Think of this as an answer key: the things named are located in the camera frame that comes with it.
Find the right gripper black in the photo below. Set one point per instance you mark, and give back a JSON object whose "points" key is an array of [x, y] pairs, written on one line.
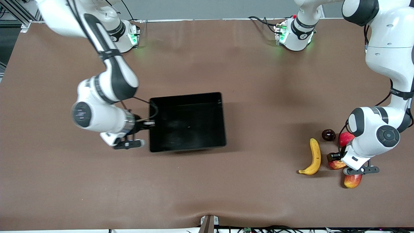
{"points": [[138, 125]]}

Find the red yellow striped apple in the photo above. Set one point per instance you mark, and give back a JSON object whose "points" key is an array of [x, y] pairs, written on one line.
{"points": [[336, 165]]}

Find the yellow banana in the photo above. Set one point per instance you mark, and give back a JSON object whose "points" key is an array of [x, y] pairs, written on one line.
{"points": [[315, 155]]}

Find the black plastic box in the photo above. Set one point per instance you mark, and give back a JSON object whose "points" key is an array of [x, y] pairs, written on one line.
{"points": [[187, 126]]}

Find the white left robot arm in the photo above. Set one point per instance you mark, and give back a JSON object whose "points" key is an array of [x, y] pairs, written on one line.
{"points": [[385, 42]]}

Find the pink red round fruit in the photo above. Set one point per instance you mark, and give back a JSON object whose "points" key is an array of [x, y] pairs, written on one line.
{"points": [[345, 138]]}

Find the dark purple plum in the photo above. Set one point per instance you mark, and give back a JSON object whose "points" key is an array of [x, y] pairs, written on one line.
{"points": [[328, 135]]}

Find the red yellow mango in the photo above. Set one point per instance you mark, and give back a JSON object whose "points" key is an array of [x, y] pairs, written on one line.
{"points": [[352, 182]]}

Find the brown table cover mat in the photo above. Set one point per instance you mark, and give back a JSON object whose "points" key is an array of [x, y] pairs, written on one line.
{"points": [[207, 194]]}

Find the grey metal pole clamp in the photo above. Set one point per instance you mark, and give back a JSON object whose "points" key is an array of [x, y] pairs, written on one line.
{"points": [[208, 225]]}

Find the aluminium frame profile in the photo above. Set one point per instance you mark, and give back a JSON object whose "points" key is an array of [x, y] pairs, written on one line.
{"points": [[19, 14]]}

